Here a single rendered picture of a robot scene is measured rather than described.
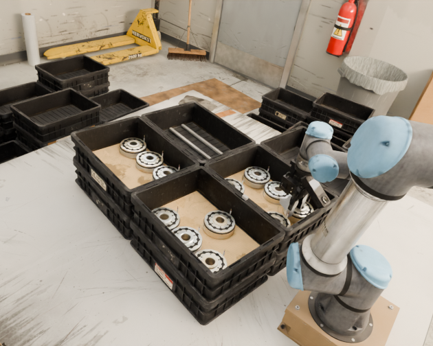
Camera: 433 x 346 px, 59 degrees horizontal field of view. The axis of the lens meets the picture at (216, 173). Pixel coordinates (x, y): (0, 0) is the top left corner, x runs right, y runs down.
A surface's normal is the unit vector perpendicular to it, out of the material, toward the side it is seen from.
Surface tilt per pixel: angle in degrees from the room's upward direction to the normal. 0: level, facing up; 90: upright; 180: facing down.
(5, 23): 90
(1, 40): 90
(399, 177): 101
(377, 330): 2
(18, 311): 0
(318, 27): 90
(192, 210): 0
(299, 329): 90
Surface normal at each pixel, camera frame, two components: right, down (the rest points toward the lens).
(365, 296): -0.06, 0.61
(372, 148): -0.95, -0.26
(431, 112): -0.54, 0.23
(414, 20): -0.60, 0.40
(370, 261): 0.32, -0.76
